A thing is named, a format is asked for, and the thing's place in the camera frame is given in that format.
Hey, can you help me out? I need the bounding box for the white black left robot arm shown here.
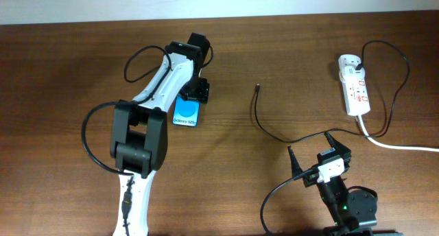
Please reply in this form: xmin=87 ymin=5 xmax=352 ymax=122
xmin=110 ymin=33 xmax=213 ymax=236

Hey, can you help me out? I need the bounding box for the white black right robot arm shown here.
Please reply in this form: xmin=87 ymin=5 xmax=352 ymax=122
xmin=287 ymin=133 xmax=400 ymax=236

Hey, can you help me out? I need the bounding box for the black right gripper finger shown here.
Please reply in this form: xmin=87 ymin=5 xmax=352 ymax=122
xmin=287 ymin=145 xmax=302 ymax=180
xmin=324 ymin=132 xmax=348 ymax=154

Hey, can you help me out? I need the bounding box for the white power strip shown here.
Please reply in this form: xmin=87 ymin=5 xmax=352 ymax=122
xmin=338 ymin=54 xmax=370 ymax=117

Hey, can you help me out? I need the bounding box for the white power strip cord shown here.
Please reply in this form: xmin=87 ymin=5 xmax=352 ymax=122
xmin=355 ymin=115 xmax=439 ymax=153

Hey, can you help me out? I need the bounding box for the black charging cable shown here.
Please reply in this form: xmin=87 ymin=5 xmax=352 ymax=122
xmin=254 ymin=40 xmax=411 ymax=144

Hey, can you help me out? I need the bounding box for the white USB charger adapter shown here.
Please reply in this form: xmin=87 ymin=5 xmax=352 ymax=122
xmin=339 ymin=65 xmax=365 ymax=83

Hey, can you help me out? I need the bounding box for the blue Galaxy smartphone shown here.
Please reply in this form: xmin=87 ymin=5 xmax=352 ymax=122
xmin=172 ymin=96 xmax=200 ymax=127

